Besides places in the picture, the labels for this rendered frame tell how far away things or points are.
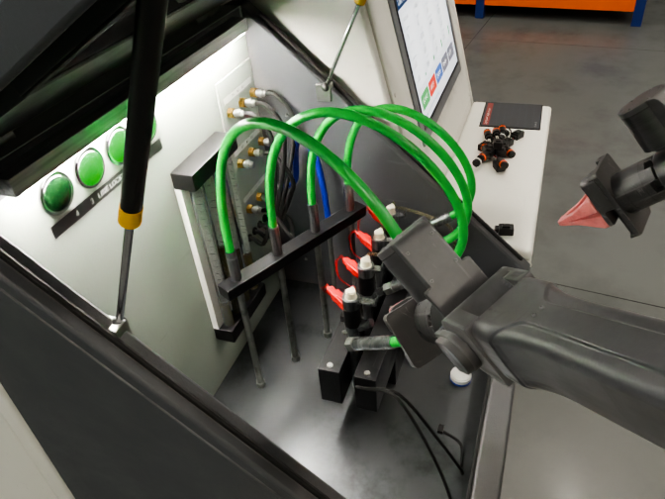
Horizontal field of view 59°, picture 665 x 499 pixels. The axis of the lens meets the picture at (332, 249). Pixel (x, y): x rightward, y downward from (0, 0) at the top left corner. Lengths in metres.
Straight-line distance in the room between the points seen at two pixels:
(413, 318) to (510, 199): 0.79
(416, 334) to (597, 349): 0.31
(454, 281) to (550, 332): 0.15
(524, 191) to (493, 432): 0.64
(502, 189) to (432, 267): 0.91
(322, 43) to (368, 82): 0.11
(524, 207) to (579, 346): 1.02
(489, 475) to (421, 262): 0.47
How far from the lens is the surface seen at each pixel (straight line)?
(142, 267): 0.90
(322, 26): 1.10
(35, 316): 0.64
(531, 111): 1.78
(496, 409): 0.97
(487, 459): 0.92
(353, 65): 1.10
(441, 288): 0.50
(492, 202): 1.36
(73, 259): 0.79
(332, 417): 1.10
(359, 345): 0.80
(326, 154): 0.65
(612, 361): 0.32
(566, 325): 0.36
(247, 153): 1.13
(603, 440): 2.19
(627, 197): 0.82
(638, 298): 2.72
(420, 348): 0.62
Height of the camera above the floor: 1.71
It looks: 37 degrees down
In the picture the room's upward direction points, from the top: 6 degrees counter-clockwise
